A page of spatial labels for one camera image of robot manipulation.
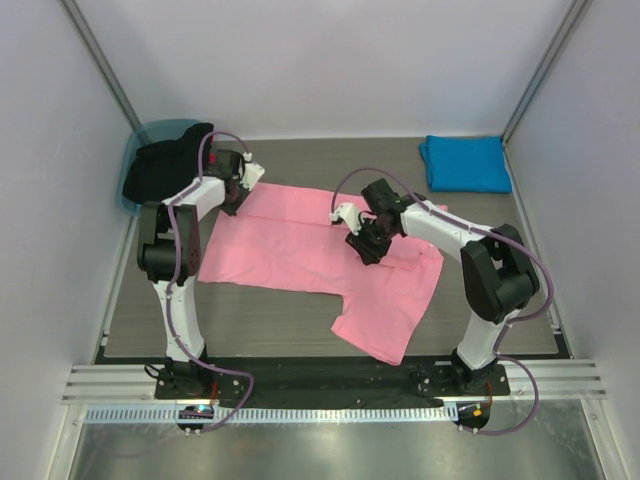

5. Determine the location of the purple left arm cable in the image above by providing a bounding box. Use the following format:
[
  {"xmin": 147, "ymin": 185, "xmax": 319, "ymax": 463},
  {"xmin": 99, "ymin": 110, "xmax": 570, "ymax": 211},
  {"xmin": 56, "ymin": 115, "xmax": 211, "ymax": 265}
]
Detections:
[{"xmin": 166, "ymin": 130, "xmax": 256, "ymax": 434}]

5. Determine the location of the aluminium corner post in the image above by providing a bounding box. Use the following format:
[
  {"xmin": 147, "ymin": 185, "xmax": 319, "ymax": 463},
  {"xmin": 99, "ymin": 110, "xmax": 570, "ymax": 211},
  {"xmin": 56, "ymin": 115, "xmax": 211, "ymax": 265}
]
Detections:
[
  {"xmin": 501, "ymin": 0, "xmax": 592, "ymax": 146},
  {"xmin": 58, "ymin": 0, "xmax": 142, "ymax": 130}
]

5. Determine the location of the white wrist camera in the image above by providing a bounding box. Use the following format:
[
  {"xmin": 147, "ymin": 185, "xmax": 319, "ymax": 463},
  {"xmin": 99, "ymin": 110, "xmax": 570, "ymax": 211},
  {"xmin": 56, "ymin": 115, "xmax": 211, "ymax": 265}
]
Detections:
[
  {"xmin": 329, "ymin": 202, "xmax": 362, "ymax": 236},
  {"xmin": 239, "ymin": 152, "xmax": 265, "ymax": 191}
]

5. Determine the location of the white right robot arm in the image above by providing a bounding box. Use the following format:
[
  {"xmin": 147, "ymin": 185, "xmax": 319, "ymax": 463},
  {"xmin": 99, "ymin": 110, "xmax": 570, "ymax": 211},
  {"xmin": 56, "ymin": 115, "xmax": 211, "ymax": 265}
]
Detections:
[{"xmin": 330, "ymin": 179, "xmax": 540, "ymax": 396}]

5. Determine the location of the teal plastic basket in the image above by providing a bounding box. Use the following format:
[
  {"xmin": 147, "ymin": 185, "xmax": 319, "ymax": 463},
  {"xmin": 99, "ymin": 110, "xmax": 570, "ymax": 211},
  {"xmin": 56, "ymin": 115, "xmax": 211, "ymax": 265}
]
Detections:
[{"xmin": 115, "ymin": 117, "xmax": 194, "ymax": 218}]

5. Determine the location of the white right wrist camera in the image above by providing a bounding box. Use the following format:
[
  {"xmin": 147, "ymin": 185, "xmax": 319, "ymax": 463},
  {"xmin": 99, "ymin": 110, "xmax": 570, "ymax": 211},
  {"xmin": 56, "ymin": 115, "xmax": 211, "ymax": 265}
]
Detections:
[{"xmin": 329, "ymin": 202, "xmax": 362, "ymax": 236}]

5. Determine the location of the pink t shirt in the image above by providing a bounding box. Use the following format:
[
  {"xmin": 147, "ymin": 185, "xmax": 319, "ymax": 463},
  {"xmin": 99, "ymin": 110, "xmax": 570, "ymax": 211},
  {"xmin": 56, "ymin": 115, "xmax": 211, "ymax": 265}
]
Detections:
[{"xmin": 198, "ymin": 183, "xmax": 444, "ymax": 366}]

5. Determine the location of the white slotted cable duct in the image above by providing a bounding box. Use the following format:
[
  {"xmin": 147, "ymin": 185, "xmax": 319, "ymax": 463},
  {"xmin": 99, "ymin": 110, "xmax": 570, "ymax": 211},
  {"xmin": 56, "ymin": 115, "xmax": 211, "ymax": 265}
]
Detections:
[{"xmin": 84, "ymin": 403, "xmax": 458, "ymax": 426}]

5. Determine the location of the black t shirt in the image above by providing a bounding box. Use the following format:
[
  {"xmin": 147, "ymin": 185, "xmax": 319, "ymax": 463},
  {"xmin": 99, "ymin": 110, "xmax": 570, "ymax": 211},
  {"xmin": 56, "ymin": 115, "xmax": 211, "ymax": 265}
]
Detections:
[{"xmin": 122, "ymin": 123, "xmax": 214, "ymax": 205}]

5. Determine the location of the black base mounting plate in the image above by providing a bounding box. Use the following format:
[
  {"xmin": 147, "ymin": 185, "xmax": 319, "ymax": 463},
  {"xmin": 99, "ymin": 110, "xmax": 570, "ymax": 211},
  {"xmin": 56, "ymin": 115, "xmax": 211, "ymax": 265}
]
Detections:
[{"xmin": 144, "ymin": 356, "xmax": 510, "ymax": 401}]

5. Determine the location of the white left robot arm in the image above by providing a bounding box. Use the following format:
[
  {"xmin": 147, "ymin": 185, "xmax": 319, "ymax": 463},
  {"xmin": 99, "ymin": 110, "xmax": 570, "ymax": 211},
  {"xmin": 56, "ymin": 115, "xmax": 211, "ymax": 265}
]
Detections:
[{"xmin": 137, "ymin": 149, "xmax": 264, "ymax": 400}]

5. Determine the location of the left aluminium corner post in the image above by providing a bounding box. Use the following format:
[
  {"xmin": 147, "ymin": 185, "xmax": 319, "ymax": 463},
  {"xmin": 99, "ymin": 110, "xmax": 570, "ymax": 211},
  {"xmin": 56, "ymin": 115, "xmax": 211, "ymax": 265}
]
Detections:
[{"xmin": 58, "ymin": 0, "xmax": 142, "ymax": 130}]

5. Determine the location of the right aluminium corner post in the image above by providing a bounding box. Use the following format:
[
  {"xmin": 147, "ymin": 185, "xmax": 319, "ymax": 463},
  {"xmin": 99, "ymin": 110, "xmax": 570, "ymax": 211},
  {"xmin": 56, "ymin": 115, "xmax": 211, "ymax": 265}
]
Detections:
[{"xmin": 501, "ymin": 0, "xmax": 592, "ymax": 146}]

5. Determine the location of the aluminium front rail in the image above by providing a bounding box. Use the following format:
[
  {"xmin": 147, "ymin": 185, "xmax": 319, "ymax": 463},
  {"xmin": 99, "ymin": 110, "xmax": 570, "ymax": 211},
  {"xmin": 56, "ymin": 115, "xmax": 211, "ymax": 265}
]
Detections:
[{"xmin": 62, "ymin": 357, "xmax": 606, "ymax": 409}]

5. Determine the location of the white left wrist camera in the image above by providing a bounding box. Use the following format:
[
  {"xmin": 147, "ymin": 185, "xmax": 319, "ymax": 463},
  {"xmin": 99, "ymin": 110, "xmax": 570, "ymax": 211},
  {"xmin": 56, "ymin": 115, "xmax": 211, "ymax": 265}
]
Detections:
[{"xmin": 239, "ymin": 152, "xmax": 265, "ymax": 191}]

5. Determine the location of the folded blue t shirt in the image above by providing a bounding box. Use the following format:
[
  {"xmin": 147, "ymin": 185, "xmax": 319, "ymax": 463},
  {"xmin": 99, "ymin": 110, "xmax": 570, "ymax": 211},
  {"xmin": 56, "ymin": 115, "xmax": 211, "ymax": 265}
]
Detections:
[{"xmin": 418, "ymin": 135, "xmax": 512, "ymax": 194}]

